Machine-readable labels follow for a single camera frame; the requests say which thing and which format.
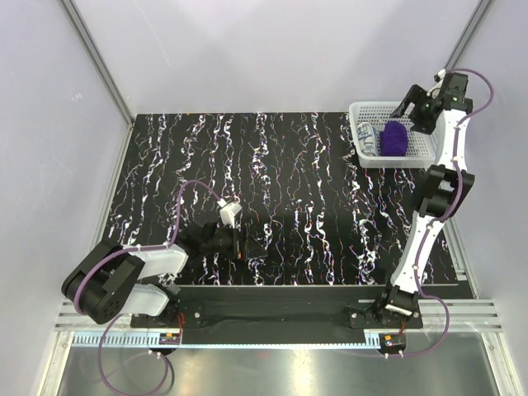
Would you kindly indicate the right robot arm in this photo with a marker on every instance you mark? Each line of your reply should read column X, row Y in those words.
column 446, row 111

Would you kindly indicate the purple towel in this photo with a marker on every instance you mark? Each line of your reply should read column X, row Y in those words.
column 393, row 140

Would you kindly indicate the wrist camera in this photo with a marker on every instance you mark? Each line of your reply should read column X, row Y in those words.
column 438, row 78
column 228, row 212

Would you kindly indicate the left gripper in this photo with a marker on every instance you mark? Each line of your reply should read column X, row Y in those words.
column 248, row 249

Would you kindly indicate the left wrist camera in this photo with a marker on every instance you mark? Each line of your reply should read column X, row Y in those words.
column 228, row 212

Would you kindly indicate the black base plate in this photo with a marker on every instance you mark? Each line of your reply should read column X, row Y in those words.
column 343, row 294

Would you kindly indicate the white plastic basket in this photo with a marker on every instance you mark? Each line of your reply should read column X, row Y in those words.
column 422, row 148

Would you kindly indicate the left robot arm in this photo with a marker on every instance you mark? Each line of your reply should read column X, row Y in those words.
column 107, row 282

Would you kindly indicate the blue white patterned towel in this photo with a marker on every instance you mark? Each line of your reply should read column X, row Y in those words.
column 366, row 136

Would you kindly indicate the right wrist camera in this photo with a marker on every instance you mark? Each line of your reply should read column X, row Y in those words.
column 438, row 78

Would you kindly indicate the black marble pattern mat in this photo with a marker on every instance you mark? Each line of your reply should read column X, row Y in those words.
column 322, row 218

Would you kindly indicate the aluminium frame rail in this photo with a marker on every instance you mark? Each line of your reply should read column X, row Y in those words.
column 461, row 314

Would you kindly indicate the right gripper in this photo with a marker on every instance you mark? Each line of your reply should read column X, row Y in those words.
column 415, row 95

